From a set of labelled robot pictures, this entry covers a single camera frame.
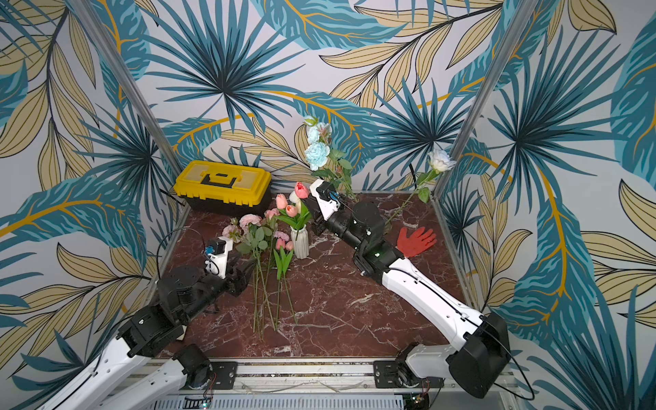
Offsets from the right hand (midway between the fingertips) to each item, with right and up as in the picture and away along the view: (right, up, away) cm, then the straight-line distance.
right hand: (304, 193), depth 64 cm
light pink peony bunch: (-32, -11, +36) cm, 50 cm away
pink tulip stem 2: (-10, -23, +31) cm, 40 cm away
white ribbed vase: (-4, -14, +26) cm, 30 cm away
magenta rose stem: (-17, -4, +36) cm, 40 cm away
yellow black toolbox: (-28, +6, +34) cm, 44 cm away
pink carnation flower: (-12, -13, +36) cm, 41 cm away
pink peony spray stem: (-20, -15, +28) cm, 38 cm away
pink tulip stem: (-13, -19, +31) cm, 39 cm away
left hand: (-15, -18, +4) cm, 24 cm away
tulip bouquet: (-4, -4, +9) cm, 11 cm away
